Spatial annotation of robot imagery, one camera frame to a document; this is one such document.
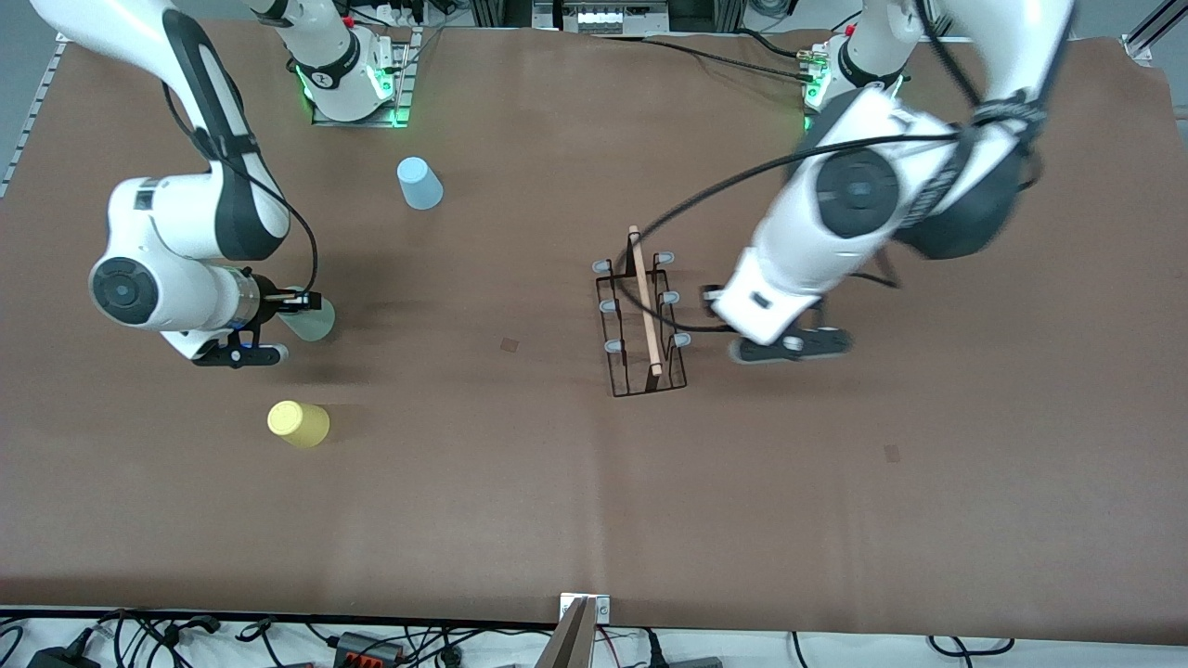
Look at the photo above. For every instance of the metal frame connector device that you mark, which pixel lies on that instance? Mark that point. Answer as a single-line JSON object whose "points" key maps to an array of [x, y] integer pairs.
{"points": [[599, 19]]}

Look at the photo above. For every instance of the light blue cup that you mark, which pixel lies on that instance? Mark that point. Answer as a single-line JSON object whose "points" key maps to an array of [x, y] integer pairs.
{"points": [[420, 184]]}

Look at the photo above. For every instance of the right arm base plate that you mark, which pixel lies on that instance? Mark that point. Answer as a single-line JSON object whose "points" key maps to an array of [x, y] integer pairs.
{"points": [[402, 97]]}

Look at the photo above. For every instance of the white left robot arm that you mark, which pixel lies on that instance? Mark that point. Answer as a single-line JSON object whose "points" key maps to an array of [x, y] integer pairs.
{"points": [[798, 241]]}

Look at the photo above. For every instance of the yellow cup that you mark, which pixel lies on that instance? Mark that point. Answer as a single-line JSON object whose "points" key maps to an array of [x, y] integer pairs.
{"points": [[299, 424]]}

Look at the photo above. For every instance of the pale green cup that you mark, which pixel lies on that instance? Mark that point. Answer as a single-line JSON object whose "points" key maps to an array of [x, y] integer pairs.
{"points": [[316, 325]]}

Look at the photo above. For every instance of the black orange connector box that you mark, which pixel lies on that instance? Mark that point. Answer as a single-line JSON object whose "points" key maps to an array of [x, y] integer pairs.
{"points": [[367, 648]]}

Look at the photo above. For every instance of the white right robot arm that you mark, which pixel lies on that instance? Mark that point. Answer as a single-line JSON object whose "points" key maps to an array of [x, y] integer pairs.
{"points": [[176, 218]]}

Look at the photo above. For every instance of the grey camera stand post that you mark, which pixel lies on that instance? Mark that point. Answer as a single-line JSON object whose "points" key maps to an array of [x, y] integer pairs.
{"points": [[568, 645]]}

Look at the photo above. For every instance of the white power strip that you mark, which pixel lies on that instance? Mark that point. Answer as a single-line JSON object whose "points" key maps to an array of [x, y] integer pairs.
{"points": [[394, 11]]}

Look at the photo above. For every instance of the aluminium table edge rail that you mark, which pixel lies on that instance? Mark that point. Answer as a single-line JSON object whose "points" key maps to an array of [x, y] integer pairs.
{"points": [[32, 111]]}

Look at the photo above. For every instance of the black plug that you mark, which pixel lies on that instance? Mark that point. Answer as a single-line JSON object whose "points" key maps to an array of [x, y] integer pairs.
{"points": [[654, 649]]}

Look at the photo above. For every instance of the brown paper table cover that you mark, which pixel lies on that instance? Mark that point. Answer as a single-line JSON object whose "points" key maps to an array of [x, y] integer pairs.
{"points": [[371, 510]]}

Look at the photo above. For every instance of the aluminium frame profile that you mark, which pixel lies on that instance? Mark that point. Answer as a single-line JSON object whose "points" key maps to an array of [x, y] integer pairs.
{"points": [[1140, 46]]}

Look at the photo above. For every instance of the small metal bracket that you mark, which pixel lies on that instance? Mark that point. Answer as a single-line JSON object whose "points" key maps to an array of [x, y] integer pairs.
{"points": [[603, 608]]}

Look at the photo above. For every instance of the black power adapter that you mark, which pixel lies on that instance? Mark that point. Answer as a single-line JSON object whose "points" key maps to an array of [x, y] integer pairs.
{"points": [[60, 659]]}

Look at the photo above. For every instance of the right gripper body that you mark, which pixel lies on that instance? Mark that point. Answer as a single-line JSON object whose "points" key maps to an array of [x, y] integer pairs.
{"points": [[266, 297]]}

